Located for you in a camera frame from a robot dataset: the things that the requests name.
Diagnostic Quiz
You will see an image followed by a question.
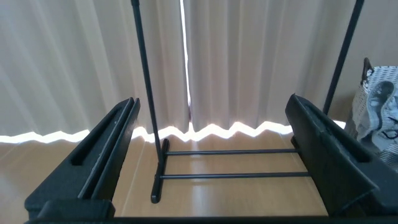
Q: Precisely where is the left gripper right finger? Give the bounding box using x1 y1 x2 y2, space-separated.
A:
285 93 398 217

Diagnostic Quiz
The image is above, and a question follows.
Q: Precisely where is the white laundry basket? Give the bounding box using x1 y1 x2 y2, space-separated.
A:
343 57 398 172

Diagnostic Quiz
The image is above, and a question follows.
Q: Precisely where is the black clothes rack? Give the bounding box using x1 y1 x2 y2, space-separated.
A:
130 0 365 205

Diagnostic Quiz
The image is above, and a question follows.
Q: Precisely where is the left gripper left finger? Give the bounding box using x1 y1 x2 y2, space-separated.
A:
24 97 141 219

